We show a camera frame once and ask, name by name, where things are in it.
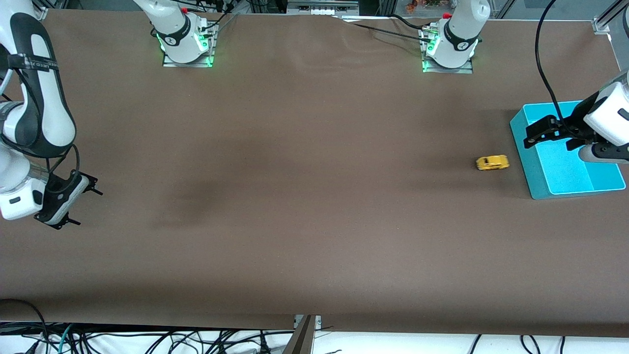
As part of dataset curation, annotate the aluminium frame profile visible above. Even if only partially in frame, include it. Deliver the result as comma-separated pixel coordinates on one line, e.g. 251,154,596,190
592,0,629,34

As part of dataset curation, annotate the yellow beetle toy car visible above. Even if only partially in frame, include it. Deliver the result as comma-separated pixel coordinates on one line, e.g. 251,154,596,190
475,154,510,171

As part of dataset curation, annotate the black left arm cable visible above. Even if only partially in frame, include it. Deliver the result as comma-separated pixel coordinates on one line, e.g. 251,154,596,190
534,0,573,136

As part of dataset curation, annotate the teal plastic storage bin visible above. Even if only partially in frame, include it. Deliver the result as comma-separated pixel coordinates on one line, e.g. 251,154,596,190
510,101,627,200

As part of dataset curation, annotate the teal floor cable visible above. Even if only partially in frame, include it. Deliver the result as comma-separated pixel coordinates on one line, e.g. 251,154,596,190
57,323,75,354

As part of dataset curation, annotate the black base connector cable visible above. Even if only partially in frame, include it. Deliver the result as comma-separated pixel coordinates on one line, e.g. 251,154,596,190
199,12,237,39

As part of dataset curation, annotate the silver mounting plate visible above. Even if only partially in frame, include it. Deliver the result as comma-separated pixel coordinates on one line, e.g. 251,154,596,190
293,314,323,331

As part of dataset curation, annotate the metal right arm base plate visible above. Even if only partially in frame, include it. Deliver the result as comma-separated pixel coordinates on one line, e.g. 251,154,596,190
162,22,216,68

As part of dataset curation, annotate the black looped floor cable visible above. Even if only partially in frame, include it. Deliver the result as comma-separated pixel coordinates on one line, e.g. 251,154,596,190
0,298,50,354

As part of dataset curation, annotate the white power strip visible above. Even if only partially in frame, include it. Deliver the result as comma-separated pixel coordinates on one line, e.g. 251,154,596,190
287,0,360,16

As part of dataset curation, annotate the dark metal camera post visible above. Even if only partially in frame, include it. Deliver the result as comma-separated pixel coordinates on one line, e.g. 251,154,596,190
282,315,315,354

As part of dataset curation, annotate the black cable bundle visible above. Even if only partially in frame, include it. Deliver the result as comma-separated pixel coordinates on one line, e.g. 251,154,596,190
188,0,232,13

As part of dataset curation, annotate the brown table cover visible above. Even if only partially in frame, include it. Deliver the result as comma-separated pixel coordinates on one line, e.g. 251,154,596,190
0,9,629,338

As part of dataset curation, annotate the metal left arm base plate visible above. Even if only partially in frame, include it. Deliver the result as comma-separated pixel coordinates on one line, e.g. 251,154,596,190
421,27,474,74

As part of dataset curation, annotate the long black table cable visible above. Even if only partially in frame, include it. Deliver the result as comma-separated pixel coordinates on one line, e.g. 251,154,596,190
334,17,436,43

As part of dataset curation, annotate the short black table cable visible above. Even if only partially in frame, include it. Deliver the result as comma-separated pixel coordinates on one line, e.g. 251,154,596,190
390,14,433,31

